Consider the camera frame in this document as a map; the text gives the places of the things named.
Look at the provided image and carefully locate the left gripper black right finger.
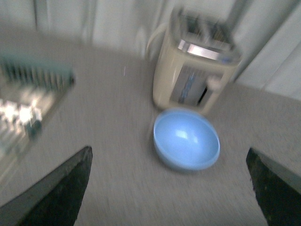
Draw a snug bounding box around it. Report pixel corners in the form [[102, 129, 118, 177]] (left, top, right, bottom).
[[246, 147, 301, 226]]

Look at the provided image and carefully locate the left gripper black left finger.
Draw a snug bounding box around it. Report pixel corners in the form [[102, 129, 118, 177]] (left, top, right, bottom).
[[0, 146, 93, 226]]

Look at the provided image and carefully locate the blue bowl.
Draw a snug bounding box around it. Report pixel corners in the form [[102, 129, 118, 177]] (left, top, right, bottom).
[[153, 108, 221, 171]]

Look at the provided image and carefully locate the dish rack with green rim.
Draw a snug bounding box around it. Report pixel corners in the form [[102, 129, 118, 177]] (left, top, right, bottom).
[[0, 52, 75, 158]]

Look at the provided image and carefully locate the white curtain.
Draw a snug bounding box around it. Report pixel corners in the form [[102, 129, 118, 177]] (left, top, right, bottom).
[[0, 0, 301, 100]]

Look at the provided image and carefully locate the cream two-slot toaster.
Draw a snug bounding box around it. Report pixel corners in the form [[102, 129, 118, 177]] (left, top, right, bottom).
[[152, 7, 241, 115]]

